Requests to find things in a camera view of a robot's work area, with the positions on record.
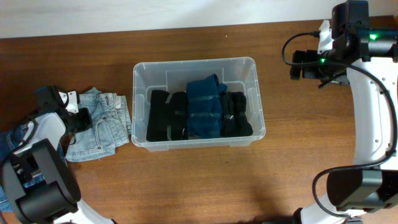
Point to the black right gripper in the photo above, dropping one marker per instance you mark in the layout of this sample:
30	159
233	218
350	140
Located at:
301	56

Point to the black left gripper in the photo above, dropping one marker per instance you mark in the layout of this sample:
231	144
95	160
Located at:
82	120

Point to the light blue jeans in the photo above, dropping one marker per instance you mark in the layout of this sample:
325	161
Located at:
111	127

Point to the black taped garment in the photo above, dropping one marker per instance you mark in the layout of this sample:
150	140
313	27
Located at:
168	116

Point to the teal taped garment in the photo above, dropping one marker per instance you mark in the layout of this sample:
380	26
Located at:
204	107

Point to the dark blue jeans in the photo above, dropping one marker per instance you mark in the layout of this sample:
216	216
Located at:
8	143

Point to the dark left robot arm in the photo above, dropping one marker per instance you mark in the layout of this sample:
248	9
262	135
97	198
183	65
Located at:
39	186

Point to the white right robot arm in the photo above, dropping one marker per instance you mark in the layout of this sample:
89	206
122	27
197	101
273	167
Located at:
353	53

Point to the clear plastic storage bin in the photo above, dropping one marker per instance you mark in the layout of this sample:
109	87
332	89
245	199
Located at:
239	74

